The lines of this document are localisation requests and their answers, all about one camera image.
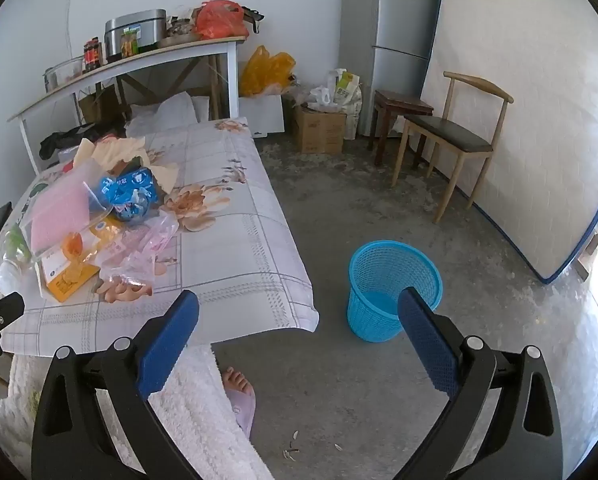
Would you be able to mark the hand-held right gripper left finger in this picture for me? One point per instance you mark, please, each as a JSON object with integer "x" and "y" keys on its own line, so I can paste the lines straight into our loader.
{"x": 169, "y": 345}

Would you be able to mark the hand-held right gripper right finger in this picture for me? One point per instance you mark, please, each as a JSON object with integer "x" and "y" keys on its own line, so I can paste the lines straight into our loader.
{"x": 429, "y": 345}

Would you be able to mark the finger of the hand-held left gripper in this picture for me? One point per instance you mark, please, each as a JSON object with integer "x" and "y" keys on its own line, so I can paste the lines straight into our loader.
{"x": 4, "y": 307}

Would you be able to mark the orange box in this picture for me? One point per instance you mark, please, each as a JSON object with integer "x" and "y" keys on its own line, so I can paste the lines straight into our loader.
{"x": 66, "y": 280}

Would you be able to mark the blue plastic waste basket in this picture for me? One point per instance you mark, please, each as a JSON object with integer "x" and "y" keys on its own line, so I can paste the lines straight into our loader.
{"x": 379, "y": 270}

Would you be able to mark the green snack bag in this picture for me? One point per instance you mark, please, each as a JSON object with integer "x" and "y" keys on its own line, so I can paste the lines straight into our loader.
{"x": 15, "y": 250}

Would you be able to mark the person's foot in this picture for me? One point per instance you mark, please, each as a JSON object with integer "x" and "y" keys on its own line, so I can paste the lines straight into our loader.
{"x": 236, "y": 380}

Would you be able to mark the white fuzzy robe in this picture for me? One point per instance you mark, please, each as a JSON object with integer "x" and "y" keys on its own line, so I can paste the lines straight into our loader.
{"x": 194, "y": 420}

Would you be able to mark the purple slipper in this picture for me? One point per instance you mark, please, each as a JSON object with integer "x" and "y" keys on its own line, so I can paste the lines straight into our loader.
{"x": 244, "y": 410}

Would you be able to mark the clear pink plastic bag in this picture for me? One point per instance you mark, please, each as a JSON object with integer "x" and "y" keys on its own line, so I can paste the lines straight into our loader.
{"x": 139, "y": 250}

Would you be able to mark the pink packet in clear bag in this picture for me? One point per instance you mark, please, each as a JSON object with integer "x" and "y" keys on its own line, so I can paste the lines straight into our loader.
{"x": 59, "y": 215}

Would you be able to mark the scattered seed shells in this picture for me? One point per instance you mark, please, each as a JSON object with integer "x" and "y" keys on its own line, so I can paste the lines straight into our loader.
{"x": 291, "y": 450}

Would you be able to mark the blue snack packet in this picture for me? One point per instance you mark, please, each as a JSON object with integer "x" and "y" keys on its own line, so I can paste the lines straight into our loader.
{"x": 129, "y": 187}

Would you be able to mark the black bag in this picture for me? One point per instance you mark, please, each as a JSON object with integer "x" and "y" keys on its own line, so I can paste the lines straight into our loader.
{"x": 74, "y": 137}

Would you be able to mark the beige cloth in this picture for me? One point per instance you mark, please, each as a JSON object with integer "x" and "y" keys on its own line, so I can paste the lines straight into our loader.
{"x": 119, "y": 152}

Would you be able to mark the small cardboard box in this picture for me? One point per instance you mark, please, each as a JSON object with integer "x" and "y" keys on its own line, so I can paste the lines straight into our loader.
{"x": 99, "y": 105}

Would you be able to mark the glass bowl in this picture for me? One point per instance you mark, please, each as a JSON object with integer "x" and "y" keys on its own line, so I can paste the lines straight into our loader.
{"x": 64, "y": 75}

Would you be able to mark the brown cardboard box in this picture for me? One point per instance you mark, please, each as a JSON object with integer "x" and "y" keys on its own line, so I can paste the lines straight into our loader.
{"x": 319, "y": 130}

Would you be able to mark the dark wooden stool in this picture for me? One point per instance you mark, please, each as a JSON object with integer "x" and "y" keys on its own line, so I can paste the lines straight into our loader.
{"x": 401, "y": 101}

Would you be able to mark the white box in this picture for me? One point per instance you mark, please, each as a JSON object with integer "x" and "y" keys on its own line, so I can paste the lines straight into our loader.
{"x": 261, "y": 115}

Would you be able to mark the white mattress with blue edge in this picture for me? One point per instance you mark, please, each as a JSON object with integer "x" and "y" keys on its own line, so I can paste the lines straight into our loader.
{"x": 529, "y": 110}

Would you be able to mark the white sack with green label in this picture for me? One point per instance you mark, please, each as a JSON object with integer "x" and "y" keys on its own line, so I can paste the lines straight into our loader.
{"x": 349, "y": 90}

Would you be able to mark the white plastic bag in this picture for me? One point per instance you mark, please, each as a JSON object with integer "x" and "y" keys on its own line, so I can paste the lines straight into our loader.
{"x": 324, "y": 97}

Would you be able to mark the yellow plastic bag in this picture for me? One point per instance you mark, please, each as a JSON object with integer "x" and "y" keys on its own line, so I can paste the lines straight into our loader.
{"x": 264, "y": 72}

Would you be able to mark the white desk with wooden top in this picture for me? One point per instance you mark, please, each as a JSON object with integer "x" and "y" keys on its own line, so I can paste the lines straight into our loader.
{"x": 179, "y": 50}

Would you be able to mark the silver rice cooker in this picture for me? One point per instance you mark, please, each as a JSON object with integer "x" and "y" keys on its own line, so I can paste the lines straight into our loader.
{"x": 134, "y": 20}

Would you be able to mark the red-orange plastic bag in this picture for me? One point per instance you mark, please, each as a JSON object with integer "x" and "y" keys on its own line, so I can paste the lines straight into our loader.
{"x": 219, "y": 20}

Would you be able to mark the silver refrigerator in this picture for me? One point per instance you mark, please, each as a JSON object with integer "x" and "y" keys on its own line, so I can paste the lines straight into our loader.
{"x": 389, "y": 15}

